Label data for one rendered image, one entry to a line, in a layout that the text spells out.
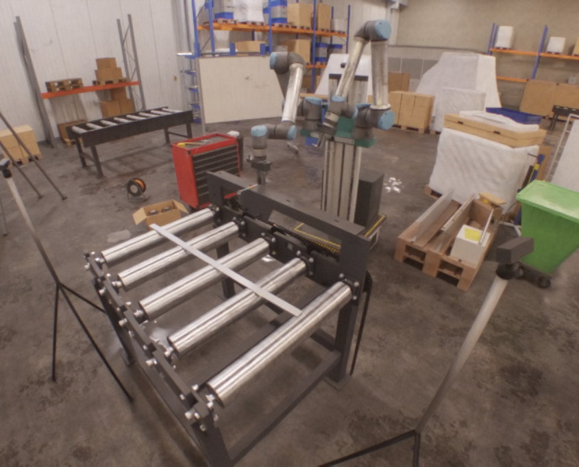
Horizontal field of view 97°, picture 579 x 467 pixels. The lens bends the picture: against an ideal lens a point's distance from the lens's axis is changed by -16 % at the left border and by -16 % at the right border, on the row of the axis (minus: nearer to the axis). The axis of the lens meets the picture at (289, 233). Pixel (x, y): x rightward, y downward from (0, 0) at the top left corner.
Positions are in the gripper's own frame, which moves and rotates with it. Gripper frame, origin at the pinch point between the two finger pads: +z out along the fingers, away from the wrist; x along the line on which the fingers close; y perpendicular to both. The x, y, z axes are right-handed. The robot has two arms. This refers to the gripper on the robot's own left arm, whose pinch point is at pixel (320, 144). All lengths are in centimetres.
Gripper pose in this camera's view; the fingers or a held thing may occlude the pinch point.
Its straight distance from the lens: 210.6
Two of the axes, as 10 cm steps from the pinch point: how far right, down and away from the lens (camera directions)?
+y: -6.2, 0.1, -7.9
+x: 7.0, 4.7, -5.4
